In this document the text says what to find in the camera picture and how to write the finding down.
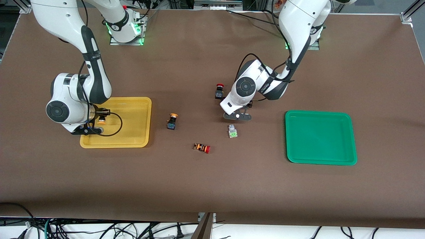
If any yellow plastic tray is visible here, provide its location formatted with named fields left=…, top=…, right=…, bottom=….
left=80, top=97, right=152, bottom=149

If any red push button orange body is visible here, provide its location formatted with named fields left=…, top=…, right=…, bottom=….
left=194, top=142, right=211, bottom=154

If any green plastic tray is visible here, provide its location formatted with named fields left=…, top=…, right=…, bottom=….
left=285, top=110, right=358, bottom=166

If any brown table cover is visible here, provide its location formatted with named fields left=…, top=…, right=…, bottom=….
left=0, top=8, right=425, bottom=229

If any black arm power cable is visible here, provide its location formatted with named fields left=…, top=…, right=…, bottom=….
left=128, top=0, right=160, bottom=22
left=226, top=9, right=281, bottom=24

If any black cable loop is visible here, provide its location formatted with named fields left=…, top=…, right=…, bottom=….
left=0, top=202, right=38, bottom=239

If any green cable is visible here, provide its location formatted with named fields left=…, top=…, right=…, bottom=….
left=42, top=217, right=53, bottom=239

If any metal table leg bracket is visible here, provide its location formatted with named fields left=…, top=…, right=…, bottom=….
left=191, top=212, right=217, bottom=239

